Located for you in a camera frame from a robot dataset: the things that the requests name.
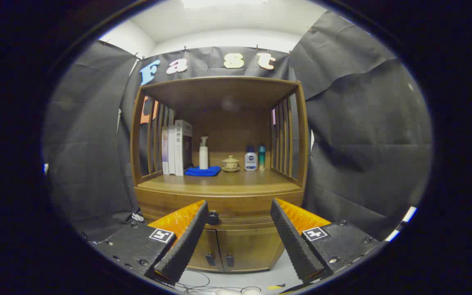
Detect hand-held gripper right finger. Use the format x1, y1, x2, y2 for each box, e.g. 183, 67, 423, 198
270, 198, 381, 284

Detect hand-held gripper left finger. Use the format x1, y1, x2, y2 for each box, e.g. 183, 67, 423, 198
91, 200, 210, 286

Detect wooden drawer with black knob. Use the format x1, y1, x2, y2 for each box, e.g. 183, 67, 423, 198
135, 187, 304, 230

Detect wooden cabinet door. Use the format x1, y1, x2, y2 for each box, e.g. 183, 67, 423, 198
216, 227, 286, 272
187, 229, 224, 272

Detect wooden countertop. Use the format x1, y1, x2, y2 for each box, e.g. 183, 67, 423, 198
138, 162, 302, 195

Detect wooden cabinet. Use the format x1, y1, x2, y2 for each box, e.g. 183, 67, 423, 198
129, 76, 310, 273

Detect blue folded cloth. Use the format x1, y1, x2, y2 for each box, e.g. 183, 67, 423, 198
185, 166, 222, 177

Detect white pump bottle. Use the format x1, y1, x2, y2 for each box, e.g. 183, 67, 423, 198
199, 136, 209, 170

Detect beige lidded teacup with saucer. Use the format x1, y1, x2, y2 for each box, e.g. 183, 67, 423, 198
222, 155, 241, 172

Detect white lotion bottle blue cap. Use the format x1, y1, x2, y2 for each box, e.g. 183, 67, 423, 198
245, 147, 258, 171

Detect thin white book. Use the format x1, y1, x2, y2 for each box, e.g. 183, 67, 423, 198
168, 125, 177, 175

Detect thin purple book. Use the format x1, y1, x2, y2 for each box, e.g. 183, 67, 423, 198
162, 127, 170, 175

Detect thick white and black book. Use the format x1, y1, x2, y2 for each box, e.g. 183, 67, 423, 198
174, 120, 193, 177

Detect black backdrop cloth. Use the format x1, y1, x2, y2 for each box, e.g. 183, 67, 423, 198
43, 10, 433, 242

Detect thin dark floor cables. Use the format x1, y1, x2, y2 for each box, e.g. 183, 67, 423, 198
177, 268, 261, 295

